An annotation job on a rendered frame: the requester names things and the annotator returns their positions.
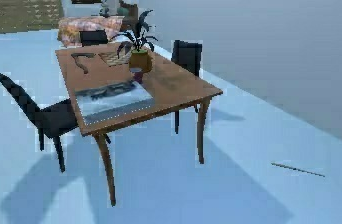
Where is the dark curved ax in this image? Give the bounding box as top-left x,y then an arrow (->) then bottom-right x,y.
70,52 -> 97,75

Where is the black dining chair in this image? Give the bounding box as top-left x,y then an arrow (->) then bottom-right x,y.
79,29 -> 109,48
171,39 -> 203,135
0,72 -> 112,174

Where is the pale grey statue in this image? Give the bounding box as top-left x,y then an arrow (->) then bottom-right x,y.
99,0 -> 120,18

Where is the brown wooden dining table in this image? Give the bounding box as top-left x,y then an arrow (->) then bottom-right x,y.
55,42 -> 224,208

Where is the woven tan basket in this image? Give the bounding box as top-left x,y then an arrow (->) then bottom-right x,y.
98,49 -> 133,67

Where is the dark plant in brown pot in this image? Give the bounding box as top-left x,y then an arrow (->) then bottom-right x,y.
111,9 -> 159,74

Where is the dark wooden side table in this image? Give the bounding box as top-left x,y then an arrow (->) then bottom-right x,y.
118,0 -> 140,33

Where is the pink floral sofa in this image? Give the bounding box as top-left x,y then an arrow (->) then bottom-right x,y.
57,15 -> 125,49

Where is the dark red cup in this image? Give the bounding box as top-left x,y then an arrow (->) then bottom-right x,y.
129,67 -> 145,84

